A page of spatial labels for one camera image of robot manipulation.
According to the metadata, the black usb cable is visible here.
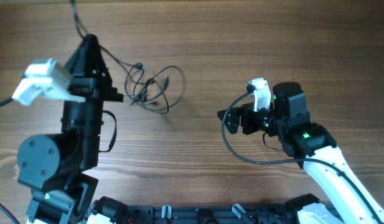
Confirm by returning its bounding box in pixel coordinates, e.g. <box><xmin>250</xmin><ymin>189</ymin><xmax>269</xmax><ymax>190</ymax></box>
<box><xmin>70</xmin><ymin>0</ymin><xmax>187</xmax><ymax>114</ymax></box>

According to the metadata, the camera black cable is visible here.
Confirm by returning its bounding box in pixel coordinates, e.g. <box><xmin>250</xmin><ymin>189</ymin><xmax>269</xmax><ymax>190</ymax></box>
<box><xmin>221</xmin><ymin>91</ymin><xmax>384</xmax><ymax>224</ymax></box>
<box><xmin>0</xmin><ymin>96</ymin><xmax>15</xmax><ymax>224</ymax></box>

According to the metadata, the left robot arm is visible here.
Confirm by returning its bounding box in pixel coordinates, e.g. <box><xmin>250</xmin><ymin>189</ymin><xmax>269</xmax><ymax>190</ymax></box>
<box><xmin>13</xmin><ymin>34</ymin><xmax>124</xmax><ymax>223</ymax></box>

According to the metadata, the right camera black cable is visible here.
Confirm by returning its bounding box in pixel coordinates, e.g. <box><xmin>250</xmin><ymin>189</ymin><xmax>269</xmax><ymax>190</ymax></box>
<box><xmin>221</xmin><ymin>91</ymin><xmax>384</xmax><ymax>224</ymax></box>

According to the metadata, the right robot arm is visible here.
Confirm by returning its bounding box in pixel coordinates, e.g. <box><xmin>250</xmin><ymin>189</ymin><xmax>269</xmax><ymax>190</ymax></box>
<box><xmin>217</xmin><ymin>78</ymin><xmax>384</xmax><ymax>223</ymax></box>

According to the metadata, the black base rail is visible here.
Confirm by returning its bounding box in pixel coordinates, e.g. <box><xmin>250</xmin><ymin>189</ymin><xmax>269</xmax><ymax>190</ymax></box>
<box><xmin>85</xmin><ymin>194</ymin><xmax>339</xmax><ymax>224</ymax></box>

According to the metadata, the left camera black cable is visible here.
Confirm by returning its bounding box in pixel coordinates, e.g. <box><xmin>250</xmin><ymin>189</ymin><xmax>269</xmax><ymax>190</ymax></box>
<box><xmin>0</xmin><ymin>96</ymin><xmax>15</xmax><ymax>224</ymax></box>

